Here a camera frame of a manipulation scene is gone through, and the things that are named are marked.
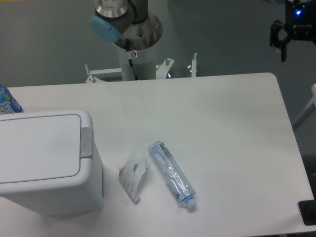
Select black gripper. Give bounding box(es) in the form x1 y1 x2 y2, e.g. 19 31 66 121
269 0 316 62

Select silver robot arm blue cap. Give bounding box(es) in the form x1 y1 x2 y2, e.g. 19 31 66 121
90 0 316 61

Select white trash can lid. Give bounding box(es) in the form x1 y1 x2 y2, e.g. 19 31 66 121
0 115 81 183

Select white plastic trash can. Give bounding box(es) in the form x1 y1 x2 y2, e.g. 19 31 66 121
0 109 104 216

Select empty clear plastic bottle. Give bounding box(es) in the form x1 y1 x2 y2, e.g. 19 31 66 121
148 141 197 209

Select black device at table edge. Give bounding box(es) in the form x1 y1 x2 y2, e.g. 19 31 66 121
298 199 316 226

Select crumpled clear plastic wrapper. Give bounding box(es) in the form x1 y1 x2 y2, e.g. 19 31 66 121
118 154 151 204

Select grey lid push button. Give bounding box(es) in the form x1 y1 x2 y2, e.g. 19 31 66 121
80 127 93 158

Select blue labelled water bottle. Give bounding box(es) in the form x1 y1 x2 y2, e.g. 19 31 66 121
0 84 24 115

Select white frame at right edge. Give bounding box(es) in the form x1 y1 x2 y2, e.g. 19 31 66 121
292 84 316 131

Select white clamp bracket with bolts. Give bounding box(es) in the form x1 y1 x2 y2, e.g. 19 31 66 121
85 53 198 83

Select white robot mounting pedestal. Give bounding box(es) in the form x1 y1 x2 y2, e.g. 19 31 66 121
117 47 156 79

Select black cable on pedestal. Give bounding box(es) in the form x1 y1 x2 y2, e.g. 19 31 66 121
125 38 139 81

